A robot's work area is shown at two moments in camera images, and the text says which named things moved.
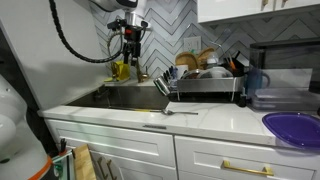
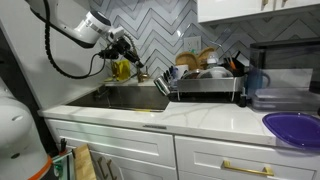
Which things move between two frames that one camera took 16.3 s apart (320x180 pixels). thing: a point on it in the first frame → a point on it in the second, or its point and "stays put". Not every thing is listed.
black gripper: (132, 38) → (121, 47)
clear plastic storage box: (284, 76) stays put
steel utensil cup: (162, 85) stays put
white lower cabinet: (117, 153) stays put
